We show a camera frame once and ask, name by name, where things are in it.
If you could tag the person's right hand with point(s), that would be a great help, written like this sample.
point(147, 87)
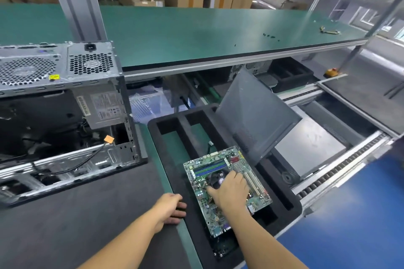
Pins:
point(230, 195)

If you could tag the person's left hand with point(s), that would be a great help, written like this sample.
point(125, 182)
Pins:
point(167, 210)

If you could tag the black CPU fan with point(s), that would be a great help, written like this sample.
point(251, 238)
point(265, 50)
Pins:
point(218, 180)

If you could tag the green motherboard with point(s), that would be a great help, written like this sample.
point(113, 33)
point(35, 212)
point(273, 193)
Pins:
point(202, 168)

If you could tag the grey case side panel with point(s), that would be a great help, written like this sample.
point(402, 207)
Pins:
point(255, 114)

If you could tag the dark grey computer case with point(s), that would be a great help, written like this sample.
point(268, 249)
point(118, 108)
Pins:
point(38, 120)

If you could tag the person's left forearm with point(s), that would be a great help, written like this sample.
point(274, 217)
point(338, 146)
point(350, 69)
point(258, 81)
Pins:
point(126, 243)

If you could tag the person's right forearm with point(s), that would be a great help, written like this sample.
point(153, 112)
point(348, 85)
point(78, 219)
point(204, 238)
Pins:
point(265, 243)

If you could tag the black divided foam tray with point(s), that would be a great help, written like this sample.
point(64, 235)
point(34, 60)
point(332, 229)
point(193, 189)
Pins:
point(284, 199)

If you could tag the grey metal conveyor plate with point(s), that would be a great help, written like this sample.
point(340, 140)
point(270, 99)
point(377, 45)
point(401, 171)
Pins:
point(309, 146)

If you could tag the clear plastic bag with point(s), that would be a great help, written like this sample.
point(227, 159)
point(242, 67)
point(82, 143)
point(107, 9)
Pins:
point(154, 102)

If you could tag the silver power supply unit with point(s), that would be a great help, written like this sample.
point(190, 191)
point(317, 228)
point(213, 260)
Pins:
point(101, 108)

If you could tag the yellow push button box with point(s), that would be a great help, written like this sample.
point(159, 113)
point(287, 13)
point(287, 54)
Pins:
point(331, 72)

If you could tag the scattered small black screws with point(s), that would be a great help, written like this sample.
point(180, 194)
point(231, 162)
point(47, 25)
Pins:
point(269, 36)

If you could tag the grey padded green pallet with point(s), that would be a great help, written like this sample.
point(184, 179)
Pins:
point(366, 98)

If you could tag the long green workbench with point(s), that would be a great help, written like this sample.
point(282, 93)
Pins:
point(189, 32)

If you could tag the small yellowish hand tool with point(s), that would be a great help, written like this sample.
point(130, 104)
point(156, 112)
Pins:
point(329, 29)

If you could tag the aluminium conveyor frame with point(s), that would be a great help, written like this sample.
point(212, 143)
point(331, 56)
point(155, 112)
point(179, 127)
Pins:
point(341, 168)

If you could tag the thick aluminium frame post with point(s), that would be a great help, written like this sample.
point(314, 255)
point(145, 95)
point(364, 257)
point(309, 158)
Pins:
point(76, 1)

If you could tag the slim aluminium frame post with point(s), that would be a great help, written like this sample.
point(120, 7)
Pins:
point(372, 13)

